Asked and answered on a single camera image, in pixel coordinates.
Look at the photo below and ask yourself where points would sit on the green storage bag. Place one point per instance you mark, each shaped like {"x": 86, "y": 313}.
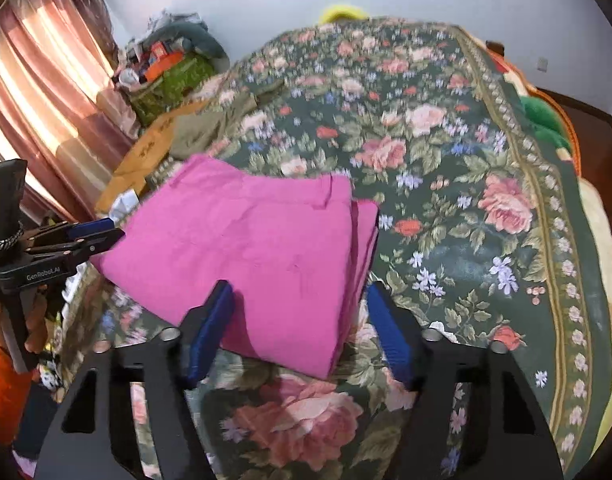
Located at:
{"x": 180, "y": 80}

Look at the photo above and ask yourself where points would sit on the orange box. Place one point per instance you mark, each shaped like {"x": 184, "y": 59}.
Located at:
{"x": 165, "y": 62}

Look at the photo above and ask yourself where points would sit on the person's left hand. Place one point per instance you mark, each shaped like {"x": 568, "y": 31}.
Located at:
{"x": 37, "y": 325}

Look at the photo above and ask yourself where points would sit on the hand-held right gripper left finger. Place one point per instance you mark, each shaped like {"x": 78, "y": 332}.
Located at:
{"x": 205, "y": 340}

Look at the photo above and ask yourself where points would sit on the person's left forearm orange sleeve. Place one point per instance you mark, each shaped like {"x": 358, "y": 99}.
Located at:
{"x": 3, "y": 390}

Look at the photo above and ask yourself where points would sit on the grey plush pillow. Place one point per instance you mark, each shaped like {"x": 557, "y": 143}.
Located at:
{"x": 205, "y": 40}

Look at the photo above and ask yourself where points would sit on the pile of white paper bags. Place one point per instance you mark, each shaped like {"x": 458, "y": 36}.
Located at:
{"x": 123, "y": 205}

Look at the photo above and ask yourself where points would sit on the wooden lap desk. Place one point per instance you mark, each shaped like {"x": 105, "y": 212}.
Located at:
{"x": 140, "y": 155}

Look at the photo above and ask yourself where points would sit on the olive green garment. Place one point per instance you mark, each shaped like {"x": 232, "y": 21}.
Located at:
{"x": 205, "y": 127}

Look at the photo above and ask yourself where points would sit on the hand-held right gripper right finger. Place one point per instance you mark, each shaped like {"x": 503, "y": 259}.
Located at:
{"x": 391, "y": 340}

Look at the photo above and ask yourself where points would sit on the dark floral blanket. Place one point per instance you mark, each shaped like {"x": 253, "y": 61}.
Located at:
{"x": 436, "y": 185}

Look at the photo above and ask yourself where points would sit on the pink pants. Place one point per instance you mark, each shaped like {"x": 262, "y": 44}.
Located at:
{"x": 235, "y": 260}

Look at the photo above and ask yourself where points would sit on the pink curtain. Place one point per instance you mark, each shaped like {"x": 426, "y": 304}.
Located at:
{"x": 45, "y": 85}

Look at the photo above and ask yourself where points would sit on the pile of grey clothes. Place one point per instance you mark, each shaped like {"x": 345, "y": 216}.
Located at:
{"x": 155, "y": 27}

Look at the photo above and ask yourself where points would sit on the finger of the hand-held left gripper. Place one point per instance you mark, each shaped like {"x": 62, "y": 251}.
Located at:
{"x": 98, "y": 244}
{"x": 90, "y": 229}

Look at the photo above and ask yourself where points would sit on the white wall socket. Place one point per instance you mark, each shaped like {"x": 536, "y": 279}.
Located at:
{"x": 542, "y": 64}

